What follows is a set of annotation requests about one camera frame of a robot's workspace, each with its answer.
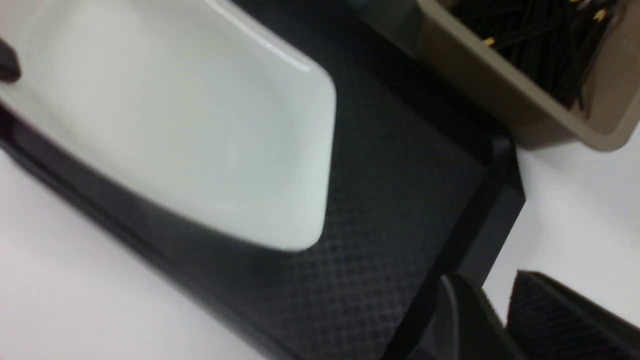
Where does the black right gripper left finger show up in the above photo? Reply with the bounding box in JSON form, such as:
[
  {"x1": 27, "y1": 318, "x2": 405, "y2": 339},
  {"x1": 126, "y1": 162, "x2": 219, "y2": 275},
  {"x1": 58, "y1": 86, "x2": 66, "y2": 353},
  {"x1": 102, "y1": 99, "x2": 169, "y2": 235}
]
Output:
[{"x1": 409, "y1": 273, "x2": 526, "y2": 360}]

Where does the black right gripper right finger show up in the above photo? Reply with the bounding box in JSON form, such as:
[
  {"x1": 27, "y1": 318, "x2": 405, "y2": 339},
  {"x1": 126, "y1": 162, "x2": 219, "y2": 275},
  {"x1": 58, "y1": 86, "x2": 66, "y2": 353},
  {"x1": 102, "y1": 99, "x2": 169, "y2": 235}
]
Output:
[{"x1": 506, "y1": 270, "x2": 640, "y2": 360}]

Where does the large white square plate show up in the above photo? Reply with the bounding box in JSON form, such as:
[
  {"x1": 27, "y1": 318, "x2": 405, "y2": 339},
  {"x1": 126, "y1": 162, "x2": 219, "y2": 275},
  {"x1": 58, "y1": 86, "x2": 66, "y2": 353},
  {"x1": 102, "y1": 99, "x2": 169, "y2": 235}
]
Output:
[{"x1": 1, "y1": 0, "x2": 338, "y2": 252}]

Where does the black plastic serving tray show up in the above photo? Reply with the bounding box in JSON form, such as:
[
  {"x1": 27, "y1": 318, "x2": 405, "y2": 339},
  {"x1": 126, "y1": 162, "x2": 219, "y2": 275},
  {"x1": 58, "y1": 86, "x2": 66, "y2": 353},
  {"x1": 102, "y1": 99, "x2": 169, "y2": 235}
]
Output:
[{"x1": 1, "y1": 0, "x2": 525, "y2": 360}]

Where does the brown plastic chopstick bin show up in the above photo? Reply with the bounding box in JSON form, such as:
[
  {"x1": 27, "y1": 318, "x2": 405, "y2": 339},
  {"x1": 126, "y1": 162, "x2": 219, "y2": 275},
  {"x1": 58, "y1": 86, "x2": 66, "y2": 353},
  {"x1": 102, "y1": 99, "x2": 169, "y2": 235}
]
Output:
[{"x1": 349, "y1": 0, "x2": 639, "y2": 152}]

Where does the pile of black chopsticks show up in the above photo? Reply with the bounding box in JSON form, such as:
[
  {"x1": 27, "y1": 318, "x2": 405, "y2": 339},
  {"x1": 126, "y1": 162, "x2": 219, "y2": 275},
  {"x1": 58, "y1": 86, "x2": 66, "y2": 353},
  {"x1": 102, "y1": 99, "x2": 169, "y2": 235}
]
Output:
[{"x1": 449, "y1": 0, "x2": 623, "y2": 112}]

